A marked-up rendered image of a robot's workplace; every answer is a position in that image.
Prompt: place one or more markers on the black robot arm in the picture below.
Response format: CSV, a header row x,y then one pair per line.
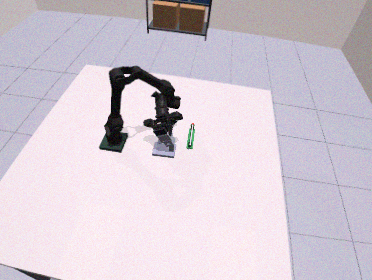
x,y
118,81

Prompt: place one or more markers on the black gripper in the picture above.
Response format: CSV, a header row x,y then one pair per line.
x,y
162,115

